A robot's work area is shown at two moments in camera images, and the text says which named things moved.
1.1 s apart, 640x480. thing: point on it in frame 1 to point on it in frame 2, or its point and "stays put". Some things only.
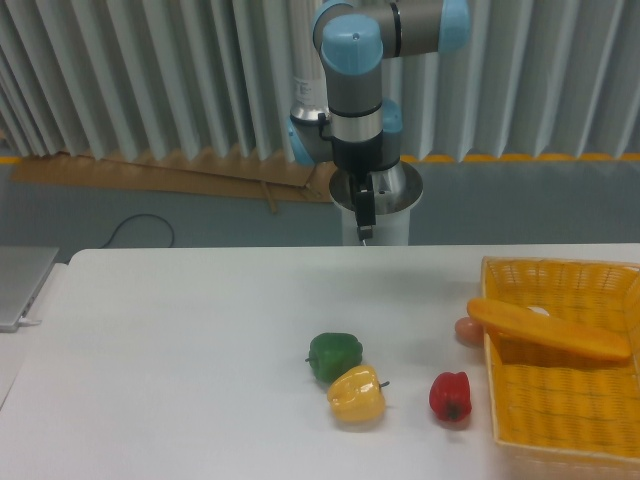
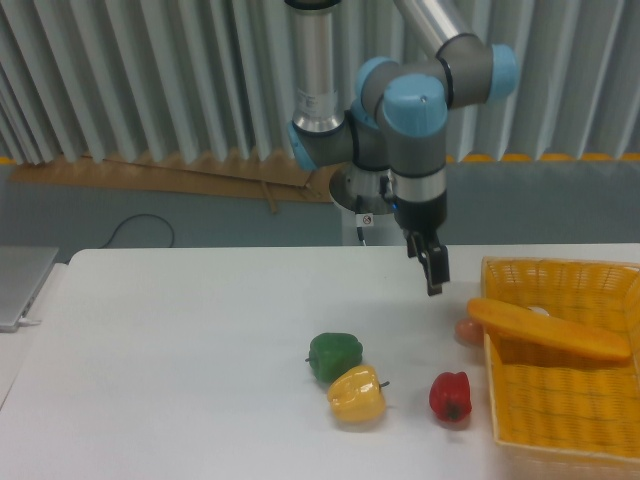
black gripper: [361, 158] to [420, 218]
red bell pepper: [450, 395] stays put
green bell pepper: [332, 353] stays put
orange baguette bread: [532, 325] stays put
